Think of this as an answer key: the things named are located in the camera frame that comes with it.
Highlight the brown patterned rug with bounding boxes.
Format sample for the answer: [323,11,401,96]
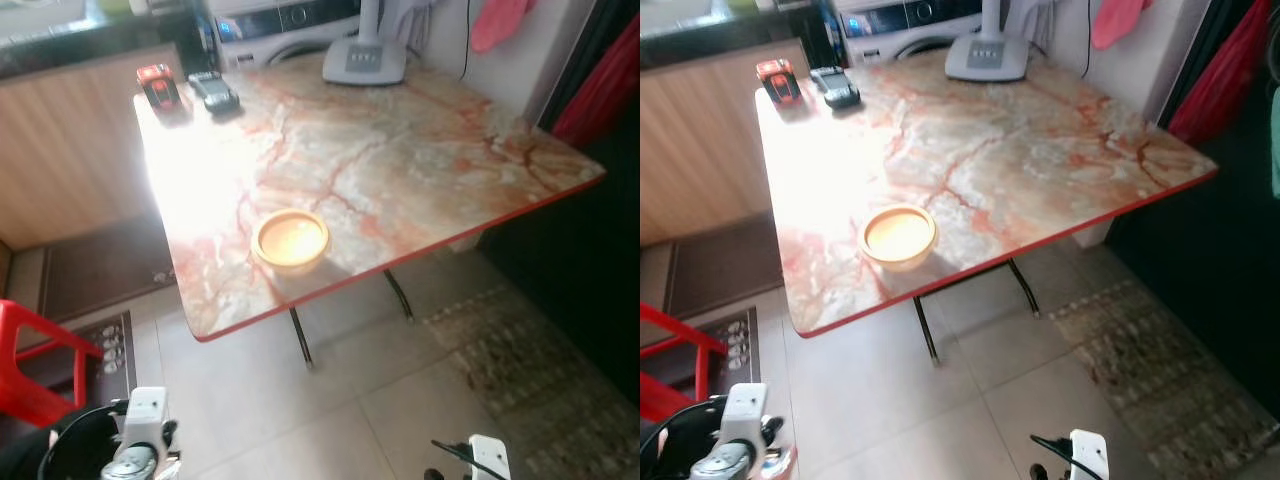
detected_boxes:
[425,285,640,480]
[1050,280,1280,480]

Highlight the grey toy car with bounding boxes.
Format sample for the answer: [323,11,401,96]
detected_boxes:
[808,65,861,109]
[187,70,241,116]

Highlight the marble pattern folding table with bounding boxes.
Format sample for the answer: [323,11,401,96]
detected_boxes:
[133,52,608,371]
[755,45,1219,367]

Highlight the light wooden kitchen cabinet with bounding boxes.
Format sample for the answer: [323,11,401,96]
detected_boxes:
[0,42,186,251]
[640,38,811,246]

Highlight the black kitchen countertop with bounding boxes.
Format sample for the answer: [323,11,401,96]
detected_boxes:
[640,10,831,71]
[0,15,216,79]

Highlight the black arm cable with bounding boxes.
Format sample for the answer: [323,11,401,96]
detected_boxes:
[1030,433,1086,473]
[655,397,729,480]
[432,438,491,480]
[38,402,129,480]

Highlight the red hanging cloth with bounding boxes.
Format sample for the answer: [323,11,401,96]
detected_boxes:
[550,15,640,151]
[1168,0,1271,146]

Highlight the dark patterned floor mat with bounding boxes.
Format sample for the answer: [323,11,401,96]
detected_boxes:
[60,310,138,401]
[690,307,761,396]

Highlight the grey standing fan base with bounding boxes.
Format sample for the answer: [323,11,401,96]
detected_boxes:
[945,0,1031,83]
[322,0,409,88]

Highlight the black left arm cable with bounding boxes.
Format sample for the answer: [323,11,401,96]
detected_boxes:
[655,397,729,480]
[38,402,129,480]

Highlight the yellow plastic bowl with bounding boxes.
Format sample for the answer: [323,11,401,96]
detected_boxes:
[857,203,939,273]
[251,208,331,276]

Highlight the white front-load washing machine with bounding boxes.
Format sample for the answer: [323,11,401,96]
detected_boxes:
[205,0,366,71]
[830,0,991,66]

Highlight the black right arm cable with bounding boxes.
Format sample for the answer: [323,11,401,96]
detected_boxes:
[432,438,491,480]
[1030,433,1086,473]

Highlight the red plastic chair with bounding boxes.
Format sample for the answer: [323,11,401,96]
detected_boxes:
[640,302,728,426]
[0,298,106,429]

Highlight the pink hanging cloth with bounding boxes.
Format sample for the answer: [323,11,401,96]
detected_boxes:
[1090,0,1156,51]
[470,0,536,53]

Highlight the dark brown floor mat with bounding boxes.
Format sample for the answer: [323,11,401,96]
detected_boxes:
[665,210,786,321]
[40,215,181,323]

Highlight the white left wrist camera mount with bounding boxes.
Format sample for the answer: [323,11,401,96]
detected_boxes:
[125,387,171,451]
[722,383,769,446]

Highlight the red toy car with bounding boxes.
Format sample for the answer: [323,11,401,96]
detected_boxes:
[136,63,183,109]
[755,58,803,106]

